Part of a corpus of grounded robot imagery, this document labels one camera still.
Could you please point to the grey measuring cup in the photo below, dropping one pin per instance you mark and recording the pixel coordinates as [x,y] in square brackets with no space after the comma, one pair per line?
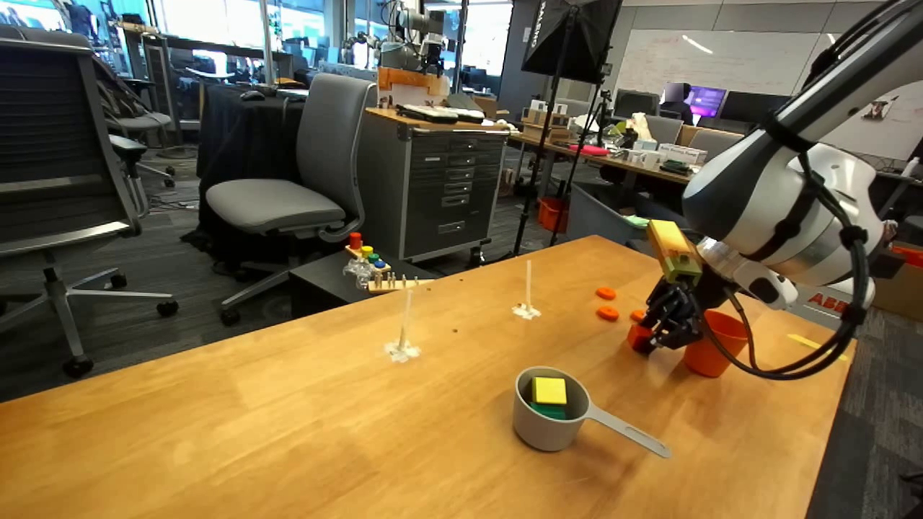
[548,436]

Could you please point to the orange plastic cup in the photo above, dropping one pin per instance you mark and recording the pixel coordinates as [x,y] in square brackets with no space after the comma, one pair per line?
[717,357]

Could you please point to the orange box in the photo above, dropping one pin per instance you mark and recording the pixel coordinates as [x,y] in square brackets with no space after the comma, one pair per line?
[408,85]

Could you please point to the low dark side table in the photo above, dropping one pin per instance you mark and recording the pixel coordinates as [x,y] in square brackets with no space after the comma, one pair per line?
[322,276]

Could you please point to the grey drawer cabinet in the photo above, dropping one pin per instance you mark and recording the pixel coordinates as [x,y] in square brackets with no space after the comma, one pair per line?
[434,188]

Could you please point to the orange bucket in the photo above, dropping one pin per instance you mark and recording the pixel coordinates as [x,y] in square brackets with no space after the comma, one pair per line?
[553,216]

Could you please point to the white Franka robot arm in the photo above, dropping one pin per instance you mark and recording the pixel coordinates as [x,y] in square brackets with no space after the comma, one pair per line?
[759,191]

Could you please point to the white peg stand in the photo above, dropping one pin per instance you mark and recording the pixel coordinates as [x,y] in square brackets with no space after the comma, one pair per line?
[401,351]
[527,312]

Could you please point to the colourful stacking toy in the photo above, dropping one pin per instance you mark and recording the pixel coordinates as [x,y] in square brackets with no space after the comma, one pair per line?
[371,259]

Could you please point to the yellow block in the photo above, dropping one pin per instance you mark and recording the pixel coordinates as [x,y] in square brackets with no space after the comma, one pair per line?
[548,389]

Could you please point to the yellow tape strip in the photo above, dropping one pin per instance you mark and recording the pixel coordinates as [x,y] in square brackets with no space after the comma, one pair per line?
[804,341]

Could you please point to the dark draped cover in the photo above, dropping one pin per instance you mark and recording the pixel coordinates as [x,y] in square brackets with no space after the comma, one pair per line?
[240,134]

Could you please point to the white ABB machine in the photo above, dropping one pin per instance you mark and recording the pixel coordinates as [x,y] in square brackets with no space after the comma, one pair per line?
[827,305]

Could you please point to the purple lit monitor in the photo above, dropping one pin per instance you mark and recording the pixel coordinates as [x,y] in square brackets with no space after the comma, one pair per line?
[708,101]

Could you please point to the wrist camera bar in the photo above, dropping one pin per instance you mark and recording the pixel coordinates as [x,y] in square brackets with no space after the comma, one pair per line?
[672,248]

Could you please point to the black mesh office chair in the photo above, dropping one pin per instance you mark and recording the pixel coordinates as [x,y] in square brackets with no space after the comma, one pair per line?
[52,144]

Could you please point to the black softbox light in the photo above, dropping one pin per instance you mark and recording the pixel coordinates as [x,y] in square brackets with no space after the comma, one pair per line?
[573,44]

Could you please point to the grey office chair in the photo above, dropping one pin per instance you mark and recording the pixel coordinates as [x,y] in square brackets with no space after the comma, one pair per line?
[276,203]

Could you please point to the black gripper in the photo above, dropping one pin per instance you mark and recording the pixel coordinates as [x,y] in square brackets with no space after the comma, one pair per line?
[694,299]

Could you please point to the orange disc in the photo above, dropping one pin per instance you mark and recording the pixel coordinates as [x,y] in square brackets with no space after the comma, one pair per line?
[639,314]
[608,312]
[608,291]

